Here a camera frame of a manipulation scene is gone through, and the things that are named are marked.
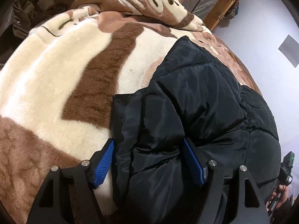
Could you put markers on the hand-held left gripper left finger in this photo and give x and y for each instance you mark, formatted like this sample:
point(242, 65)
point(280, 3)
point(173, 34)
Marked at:
point(102, 165)

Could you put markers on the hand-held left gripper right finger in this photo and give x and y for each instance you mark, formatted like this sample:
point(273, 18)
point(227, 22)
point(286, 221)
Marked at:
point(192, 161)

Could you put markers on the black puffer jacket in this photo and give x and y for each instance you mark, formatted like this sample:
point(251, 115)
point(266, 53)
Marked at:
point(198, 102)

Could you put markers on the person's right hand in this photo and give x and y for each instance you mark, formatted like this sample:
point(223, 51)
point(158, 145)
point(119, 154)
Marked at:
point(280, 188)

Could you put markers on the brown and cream plush blanket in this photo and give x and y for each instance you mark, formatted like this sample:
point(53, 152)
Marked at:
point(58, 79)

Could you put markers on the metal door latch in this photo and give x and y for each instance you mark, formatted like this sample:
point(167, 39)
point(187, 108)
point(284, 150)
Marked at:
point(230, 10)

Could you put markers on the dark brown jacket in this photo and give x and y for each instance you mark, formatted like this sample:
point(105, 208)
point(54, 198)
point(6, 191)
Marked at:
point(25, 11)

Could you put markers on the grey wall panel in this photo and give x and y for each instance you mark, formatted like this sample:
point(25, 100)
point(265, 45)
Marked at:
point(290, 49)

